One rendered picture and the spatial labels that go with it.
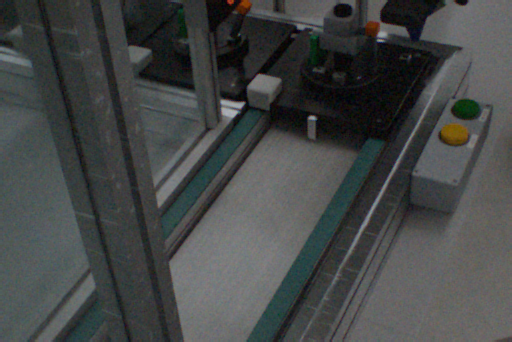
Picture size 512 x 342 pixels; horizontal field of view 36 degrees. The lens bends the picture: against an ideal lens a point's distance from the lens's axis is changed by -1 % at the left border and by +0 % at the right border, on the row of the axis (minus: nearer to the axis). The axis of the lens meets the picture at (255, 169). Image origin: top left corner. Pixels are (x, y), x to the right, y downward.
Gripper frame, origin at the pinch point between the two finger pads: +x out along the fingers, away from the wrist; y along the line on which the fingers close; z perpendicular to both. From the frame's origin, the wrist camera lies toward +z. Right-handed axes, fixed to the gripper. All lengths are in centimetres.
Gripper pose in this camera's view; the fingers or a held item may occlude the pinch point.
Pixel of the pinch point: (417, 20)
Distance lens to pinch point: 125.5
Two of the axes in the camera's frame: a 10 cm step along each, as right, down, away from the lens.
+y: 4.4, -6.0, 6.7
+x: 0.6, 7.6, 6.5
